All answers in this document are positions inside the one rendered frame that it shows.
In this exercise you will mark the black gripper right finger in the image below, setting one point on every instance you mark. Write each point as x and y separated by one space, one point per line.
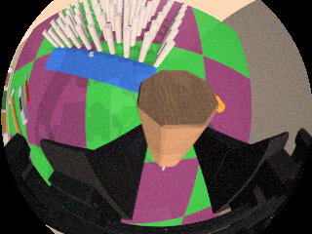
228 164

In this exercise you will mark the blue flat strip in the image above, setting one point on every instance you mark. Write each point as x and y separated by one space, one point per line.
111 69

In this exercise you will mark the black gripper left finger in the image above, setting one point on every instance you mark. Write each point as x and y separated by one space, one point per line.
114 168

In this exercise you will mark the orange-handled screwdriver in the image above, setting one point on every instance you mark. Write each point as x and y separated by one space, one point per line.
221 105

